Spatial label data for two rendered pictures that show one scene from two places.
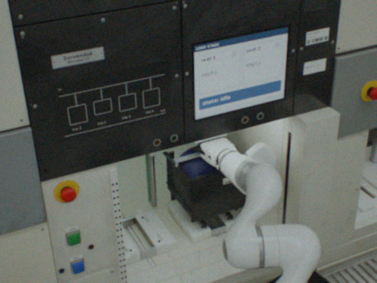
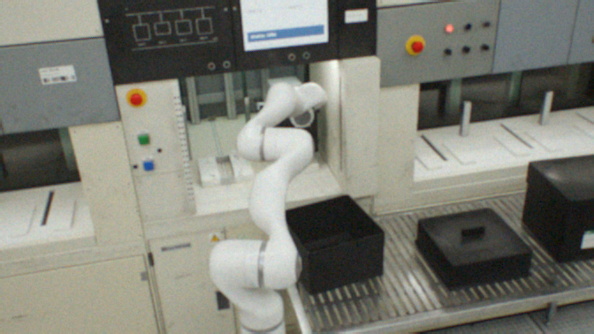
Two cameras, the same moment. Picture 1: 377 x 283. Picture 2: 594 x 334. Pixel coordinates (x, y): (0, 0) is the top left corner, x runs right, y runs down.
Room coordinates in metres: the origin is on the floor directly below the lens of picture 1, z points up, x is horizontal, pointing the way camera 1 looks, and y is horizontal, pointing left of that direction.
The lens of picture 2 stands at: (-0.41, -0.62, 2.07)
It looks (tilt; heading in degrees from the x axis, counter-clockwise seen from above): 29 degrees down; 14
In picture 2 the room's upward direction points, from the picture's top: 3 degrees counter-clockwise
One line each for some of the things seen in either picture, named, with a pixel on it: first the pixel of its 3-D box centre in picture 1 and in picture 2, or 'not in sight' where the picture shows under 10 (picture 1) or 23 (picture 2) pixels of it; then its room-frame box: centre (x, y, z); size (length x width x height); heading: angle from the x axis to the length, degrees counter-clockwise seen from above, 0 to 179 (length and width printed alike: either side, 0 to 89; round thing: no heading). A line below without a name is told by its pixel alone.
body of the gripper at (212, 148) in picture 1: (220, 152); not in sight; (1.70, -0.11, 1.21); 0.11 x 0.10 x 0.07; 25
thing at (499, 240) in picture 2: not in sight; (471, 242); (1.39, -0.80, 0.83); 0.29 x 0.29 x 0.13; 25
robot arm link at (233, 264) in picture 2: not in sight; (246, 281); (0.78, -0.19, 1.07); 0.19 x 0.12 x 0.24; 94
